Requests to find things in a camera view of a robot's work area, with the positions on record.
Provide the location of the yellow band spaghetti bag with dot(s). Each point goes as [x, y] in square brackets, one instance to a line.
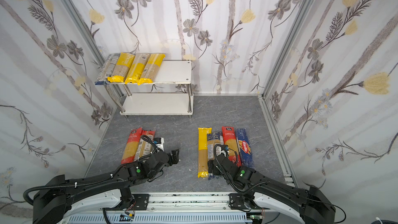
[137, 68]

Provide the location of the long yellow spaghetti bag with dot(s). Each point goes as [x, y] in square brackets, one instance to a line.
[203, 152]

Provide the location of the blue gold spaghetti bag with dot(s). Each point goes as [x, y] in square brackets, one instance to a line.
[215, 144]

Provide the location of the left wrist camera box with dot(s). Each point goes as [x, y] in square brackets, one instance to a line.
[159, 142]

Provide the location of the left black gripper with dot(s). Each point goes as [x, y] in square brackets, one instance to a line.
[169, 157]

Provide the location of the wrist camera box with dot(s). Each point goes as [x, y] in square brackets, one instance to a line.
[224, 152]
[159, 142]

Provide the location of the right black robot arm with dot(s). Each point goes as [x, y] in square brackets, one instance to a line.
[308, 206]

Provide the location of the red Barilla spaghetti bag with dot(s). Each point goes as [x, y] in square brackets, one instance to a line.
[230, 140]

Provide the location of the red spaghetti bag far left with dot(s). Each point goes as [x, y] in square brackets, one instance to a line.
[131, 146]

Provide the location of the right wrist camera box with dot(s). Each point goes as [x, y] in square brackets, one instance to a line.
[224, 152]

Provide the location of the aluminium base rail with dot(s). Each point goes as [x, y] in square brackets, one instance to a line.
[182, 208]

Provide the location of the red spaghetti bag white label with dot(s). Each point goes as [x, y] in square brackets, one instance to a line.
[144, 148]

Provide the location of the clear grey labelled spaghetti bag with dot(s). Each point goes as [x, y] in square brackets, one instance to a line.
[107, 69]

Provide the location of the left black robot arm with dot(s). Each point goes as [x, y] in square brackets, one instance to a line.
[60, 196]

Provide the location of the blue Barilla spaghetti box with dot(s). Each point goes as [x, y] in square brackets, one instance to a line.
[245, 151]

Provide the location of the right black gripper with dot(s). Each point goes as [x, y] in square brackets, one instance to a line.
[222, 158]

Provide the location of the white two-tier shelf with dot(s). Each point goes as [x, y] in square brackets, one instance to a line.
[171, 93]

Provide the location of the yellow Pastatime spaghetti bag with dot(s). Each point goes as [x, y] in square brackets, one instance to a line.
[122, 68]

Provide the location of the yellow spaghetti bag barcode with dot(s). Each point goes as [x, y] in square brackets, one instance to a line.
[151, 69]

